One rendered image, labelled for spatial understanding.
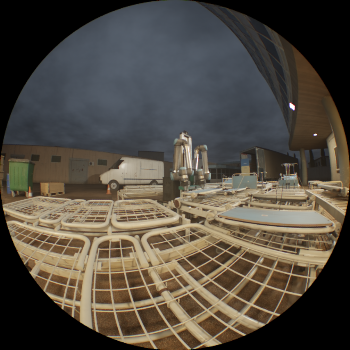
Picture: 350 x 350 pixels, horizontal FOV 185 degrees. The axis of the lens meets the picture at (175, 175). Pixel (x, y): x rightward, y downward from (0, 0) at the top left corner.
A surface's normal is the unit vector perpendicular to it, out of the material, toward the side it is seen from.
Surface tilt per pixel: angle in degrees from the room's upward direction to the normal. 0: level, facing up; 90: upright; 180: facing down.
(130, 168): 89
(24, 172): 94
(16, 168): 94
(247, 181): 90
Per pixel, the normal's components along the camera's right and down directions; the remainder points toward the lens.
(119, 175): 0.66, -0.06
